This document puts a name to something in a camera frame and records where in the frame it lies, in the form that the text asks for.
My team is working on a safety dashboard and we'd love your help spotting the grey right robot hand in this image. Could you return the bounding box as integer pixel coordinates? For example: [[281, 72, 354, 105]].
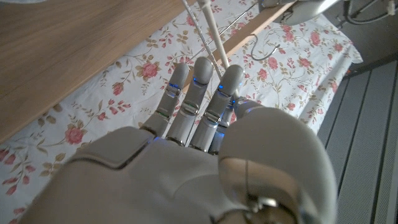
[[18, 55, 338, 224]]

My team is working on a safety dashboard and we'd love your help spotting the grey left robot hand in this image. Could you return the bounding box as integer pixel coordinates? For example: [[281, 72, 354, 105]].
[[257, 0, 340, 26]]

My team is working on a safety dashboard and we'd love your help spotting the wooden clip hanger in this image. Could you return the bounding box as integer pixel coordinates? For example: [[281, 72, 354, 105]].
[[182, 0, 296, 93]]

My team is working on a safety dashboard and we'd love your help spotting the white Ethernet cable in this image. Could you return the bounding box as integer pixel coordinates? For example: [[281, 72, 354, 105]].
[[182, 0, 240, 99]]

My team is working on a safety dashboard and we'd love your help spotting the floral backdrop cloth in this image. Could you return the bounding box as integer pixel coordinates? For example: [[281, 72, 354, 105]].
[[0, 0, 364, 224]]

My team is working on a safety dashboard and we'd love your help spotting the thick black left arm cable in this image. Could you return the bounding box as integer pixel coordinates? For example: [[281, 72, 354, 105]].
[[343, 0, 398, 26]]

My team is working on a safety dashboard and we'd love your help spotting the dark door rail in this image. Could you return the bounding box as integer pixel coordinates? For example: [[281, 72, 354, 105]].
[[343, 55, 398, 78]]

